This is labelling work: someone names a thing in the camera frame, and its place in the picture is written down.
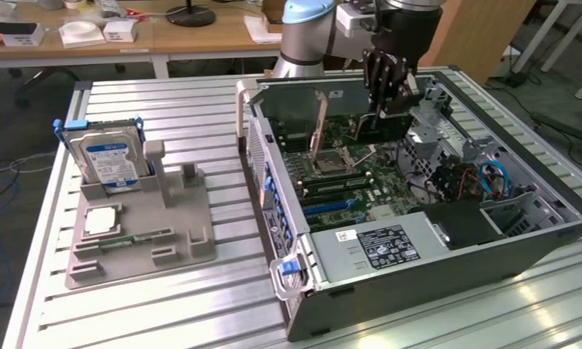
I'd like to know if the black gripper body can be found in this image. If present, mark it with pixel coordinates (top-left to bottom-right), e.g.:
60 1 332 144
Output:
368 6 444 72

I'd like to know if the black low-profile graphics card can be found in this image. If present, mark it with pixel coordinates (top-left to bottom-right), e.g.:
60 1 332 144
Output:
309 89 417 161

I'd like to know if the wooden cabinet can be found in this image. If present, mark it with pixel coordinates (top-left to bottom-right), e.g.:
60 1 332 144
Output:
393 0 539 85

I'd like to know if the metal drive cage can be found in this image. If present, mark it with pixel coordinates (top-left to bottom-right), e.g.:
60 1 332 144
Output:
396 105 470 172

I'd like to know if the metal socket cover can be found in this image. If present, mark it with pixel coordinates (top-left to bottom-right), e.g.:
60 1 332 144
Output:
342 118 378 169

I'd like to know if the CPU socket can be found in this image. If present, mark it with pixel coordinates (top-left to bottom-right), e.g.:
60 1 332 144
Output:
314 148 360 180

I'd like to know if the white paper stack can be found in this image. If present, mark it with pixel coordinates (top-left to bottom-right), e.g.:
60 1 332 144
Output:
243 14 286 44

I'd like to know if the cardboard box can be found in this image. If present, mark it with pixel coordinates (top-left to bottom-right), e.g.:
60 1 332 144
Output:
261 0 289 25

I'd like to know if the wooden desk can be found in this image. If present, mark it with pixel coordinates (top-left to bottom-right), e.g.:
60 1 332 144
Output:
0 0 418 70

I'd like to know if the metal disk bay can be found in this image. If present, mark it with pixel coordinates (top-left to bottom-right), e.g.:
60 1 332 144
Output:
479 188 567 239

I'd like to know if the black lamp base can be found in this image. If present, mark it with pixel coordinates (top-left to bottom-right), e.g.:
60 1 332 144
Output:
166 0 218 28

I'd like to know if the grey power supply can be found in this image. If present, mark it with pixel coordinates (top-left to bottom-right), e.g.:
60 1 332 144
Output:
298 212 460 285

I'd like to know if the small white box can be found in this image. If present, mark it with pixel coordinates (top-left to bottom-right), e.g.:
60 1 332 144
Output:
102 20 141 44

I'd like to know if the black open PC case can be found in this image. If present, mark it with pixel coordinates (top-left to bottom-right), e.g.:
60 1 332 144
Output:
235 68 582 342

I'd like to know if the hard disk with blue label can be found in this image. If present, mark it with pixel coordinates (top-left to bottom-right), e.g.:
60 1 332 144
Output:
60 126 145 193

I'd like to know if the grey parts rack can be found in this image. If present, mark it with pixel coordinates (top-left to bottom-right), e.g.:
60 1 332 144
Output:
66 139 219 291

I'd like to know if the blue disk caddy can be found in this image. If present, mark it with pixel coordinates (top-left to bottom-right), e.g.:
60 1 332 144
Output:
52 115 150 182

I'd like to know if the green RAM stick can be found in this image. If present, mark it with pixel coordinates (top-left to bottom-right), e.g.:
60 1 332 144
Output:
98 232 157 249

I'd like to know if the silver CPU chip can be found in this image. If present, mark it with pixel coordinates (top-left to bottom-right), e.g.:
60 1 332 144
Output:
84 209 122 236

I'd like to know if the black chair base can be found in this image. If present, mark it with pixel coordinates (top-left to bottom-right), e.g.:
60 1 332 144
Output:
10 67 82 108

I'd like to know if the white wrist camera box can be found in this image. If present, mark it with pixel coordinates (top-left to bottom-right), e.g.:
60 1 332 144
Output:
336 2 378 32

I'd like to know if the white table frame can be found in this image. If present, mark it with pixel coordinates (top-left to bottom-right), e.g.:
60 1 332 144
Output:
512 0 582 100

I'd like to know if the blue wire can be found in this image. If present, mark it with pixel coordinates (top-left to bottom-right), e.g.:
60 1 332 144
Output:
479 159 516 200

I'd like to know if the red wire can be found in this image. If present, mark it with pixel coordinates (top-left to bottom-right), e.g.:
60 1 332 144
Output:
457 167 473 199

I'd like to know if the grey floor cable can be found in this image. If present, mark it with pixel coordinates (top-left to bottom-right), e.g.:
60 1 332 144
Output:
0 152 63 175

